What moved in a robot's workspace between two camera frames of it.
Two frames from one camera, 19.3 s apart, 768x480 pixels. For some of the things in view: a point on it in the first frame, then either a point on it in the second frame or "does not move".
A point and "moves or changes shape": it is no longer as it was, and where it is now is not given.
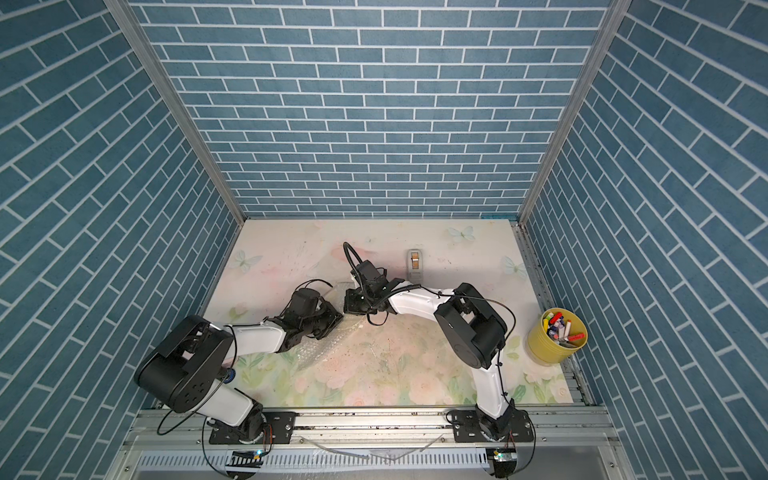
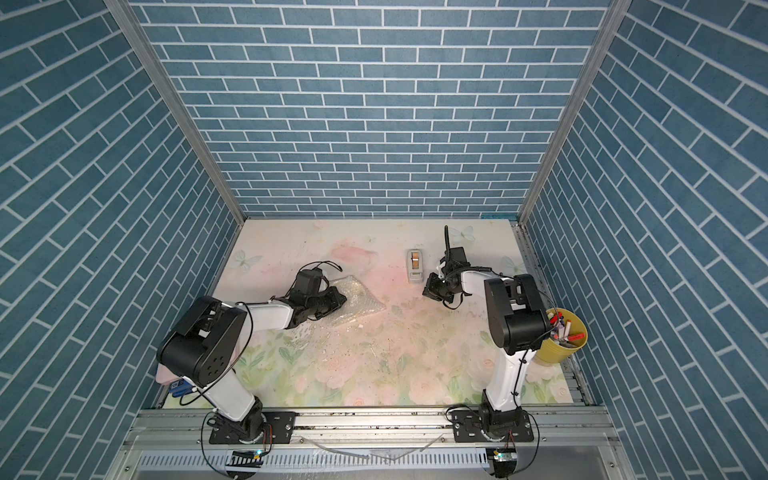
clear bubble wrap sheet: [313, 350] moves or changes shape
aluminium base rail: [168, 444] does not move
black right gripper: [351, 303] → [431, 289]
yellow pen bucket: [556, 336] does not move
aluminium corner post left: [177, 101] does not move
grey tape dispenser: [415, 266] does not move
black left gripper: [332, 318] → [335, 300]
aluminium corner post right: [614, 19] does not move
